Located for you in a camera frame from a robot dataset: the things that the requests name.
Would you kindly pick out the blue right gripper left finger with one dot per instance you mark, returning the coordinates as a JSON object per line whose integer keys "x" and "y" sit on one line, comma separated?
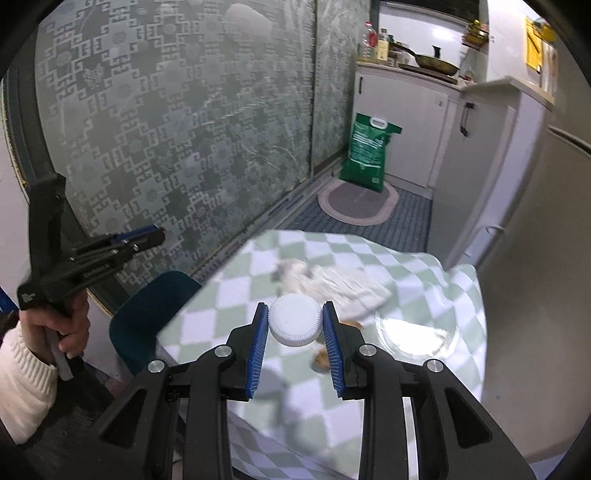
{"x": 258, "y": 331}

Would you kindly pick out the beige kitchen cabinet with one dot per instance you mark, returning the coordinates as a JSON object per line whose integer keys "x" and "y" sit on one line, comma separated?
{"x": 470, "y": 149}

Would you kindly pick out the green checkered tablecloth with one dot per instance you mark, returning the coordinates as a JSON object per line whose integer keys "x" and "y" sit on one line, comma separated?
{"x": 296, "y": 427}

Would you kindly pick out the dark teal trash bin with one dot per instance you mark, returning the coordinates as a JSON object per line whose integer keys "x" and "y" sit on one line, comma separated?
{"x": 134, "y": 327}

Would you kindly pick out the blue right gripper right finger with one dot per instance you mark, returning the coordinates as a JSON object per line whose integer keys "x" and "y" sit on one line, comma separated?
{"x": 329, "y": 318}

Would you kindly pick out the frying pan on stove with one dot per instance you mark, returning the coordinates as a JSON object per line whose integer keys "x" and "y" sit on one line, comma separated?
{"x": 432, "y": 63}

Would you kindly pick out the person's left hand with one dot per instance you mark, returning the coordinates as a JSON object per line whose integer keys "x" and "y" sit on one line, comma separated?
{"x": 74, "y": 330}

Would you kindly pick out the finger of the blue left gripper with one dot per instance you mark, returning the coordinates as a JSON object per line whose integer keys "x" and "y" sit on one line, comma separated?
{"x": 142, "y": 247}
{"x": 145, "y": 235}

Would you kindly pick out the oil bottle on counter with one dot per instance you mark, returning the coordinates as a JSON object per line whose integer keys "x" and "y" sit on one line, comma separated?
{"x": 367, "y": 43}

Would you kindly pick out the green printed sack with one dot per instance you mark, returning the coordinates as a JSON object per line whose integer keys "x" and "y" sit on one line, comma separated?
{"x": 365, "y": 164}

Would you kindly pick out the blue striped floor mat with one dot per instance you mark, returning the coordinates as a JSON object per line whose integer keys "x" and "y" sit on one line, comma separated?
{"x": 398, "y": 217}

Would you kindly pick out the white plastic bottle cap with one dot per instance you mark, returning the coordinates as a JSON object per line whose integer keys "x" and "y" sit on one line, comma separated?
{"x": 295, "y": 320}

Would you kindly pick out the white knit sleeve forearm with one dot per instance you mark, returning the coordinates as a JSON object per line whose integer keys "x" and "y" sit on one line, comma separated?
{"x": 28, "y": 388}

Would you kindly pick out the patterned frosted glass door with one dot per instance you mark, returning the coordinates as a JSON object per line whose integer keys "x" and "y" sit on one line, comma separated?
{"x": 196, "y": 116}

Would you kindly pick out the white refrigerator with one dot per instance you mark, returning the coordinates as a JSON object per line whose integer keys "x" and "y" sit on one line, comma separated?
{"x": 536, "y": 288}

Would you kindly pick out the crumpled white paper tissue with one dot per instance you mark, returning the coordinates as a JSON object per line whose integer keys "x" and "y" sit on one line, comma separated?
{"x": 354, "y": 293}

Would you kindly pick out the brown food scrap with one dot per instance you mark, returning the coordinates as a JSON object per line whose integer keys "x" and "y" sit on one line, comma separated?
{"x": 321, "y": 361}

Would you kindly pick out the oval grey pink rug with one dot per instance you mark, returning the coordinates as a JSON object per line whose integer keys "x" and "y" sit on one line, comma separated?
{"x": 354, "y": 205}

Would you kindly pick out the clear glass plate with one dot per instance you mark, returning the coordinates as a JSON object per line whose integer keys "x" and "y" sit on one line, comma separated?
{"x": 414, "y": 343}

